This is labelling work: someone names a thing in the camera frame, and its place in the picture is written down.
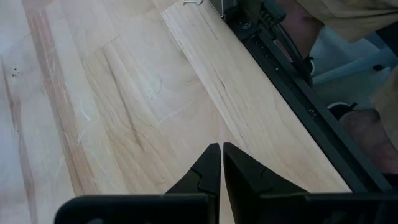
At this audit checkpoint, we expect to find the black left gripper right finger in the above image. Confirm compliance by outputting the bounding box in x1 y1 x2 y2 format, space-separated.
223 142 308 224

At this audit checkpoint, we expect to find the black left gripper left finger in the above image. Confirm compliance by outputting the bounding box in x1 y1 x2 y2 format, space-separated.
164 142 223 224

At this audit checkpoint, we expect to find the person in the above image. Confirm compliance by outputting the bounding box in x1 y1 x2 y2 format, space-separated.
275 0 398 180

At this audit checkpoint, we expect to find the black aluminium rig frame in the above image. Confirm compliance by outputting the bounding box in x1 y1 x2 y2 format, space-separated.
222 0 394 194

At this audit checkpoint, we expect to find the black corrugated cable sleeve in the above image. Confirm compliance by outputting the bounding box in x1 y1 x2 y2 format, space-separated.
257 0 313 86

